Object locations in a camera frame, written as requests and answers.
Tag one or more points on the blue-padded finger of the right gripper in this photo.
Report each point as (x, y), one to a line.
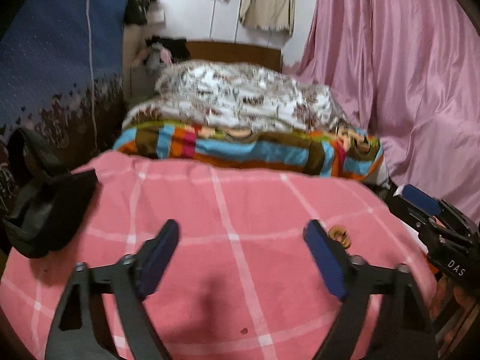
(420, 199)

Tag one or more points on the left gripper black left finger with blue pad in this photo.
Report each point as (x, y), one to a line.
(80, 328)

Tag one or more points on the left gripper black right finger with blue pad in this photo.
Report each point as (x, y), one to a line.
(403, 329)

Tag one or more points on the colourful striped blanket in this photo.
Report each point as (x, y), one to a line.
(346, 153)

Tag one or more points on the pink satin curtain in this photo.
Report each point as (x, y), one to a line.
(408, 72)

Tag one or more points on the pink plaid bed blanket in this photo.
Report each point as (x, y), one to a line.
(242, 283)

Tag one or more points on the wooden headboard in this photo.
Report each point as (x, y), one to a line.
(228, 52)

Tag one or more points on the white brown floral quilt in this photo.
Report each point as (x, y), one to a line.
(238, 96)

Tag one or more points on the blue patterned hanging fabric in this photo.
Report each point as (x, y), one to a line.
(61, 75)

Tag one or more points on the pile of clothes by headboard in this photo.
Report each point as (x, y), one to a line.
(160, 52)

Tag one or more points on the beige cloth on wall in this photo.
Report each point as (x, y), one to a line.
(268, 15)

